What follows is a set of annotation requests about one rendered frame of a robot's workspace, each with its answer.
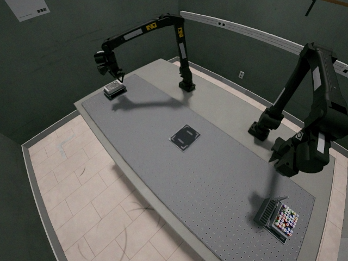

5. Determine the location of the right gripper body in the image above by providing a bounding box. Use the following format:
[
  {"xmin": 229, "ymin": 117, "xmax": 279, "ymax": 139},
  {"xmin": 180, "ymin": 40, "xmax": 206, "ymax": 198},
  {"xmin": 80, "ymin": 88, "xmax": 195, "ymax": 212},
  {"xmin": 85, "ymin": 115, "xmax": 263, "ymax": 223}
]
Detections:
[{"xmin": 111, "ymin": 60, "xmax": 123, "ymax": 77}]

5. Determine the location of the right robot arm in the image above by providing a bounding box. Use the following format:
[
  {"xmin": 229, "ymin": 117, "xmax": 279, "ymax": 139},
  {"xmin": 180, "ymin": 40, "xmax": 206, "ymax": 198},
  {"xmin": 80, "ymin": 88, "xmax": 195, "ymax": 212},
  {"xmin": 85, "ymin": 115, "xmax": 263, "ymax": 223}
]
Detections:
[{"xmin": 94, "ymin": 13, "xmax": 196, "ymax": 90}]

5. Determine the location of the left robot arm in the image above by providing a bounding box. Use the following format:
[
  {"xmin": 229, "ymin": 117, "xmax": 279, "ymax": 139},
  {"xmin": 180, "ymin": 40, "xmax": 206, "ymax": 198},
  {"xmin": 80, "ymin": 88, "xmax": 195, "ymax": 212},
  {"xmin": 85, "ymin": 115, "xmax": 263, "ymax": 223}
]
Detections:
[{"xmin": 250, "ymin": 42, "xmax": 348, "ymax": 178}]

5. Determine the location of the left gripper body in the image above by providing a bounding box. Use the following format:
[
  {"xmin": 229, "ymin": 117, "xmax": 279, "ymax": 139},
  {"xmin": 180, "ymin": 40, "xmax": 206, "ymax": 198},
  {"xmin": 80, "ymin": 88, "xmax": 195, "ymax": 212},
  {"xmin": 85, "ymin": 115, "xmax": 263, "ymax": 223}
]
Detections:
[{"xmin": 271, "ymin": 137, "xmax": 297, "ymax": 160}]

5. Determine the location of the white grid rack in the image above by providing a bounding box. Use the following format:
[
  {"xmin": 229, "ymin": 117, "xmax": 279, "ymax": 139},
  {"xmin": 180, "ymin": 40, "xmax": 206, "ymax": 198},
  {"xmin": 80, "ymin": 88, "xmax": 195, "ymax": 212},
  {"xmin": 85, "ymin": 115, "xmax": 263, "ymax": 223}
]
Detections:
[{"xmin": 104, "ymin": 80, "xmax": 123, "ymax": 94}]

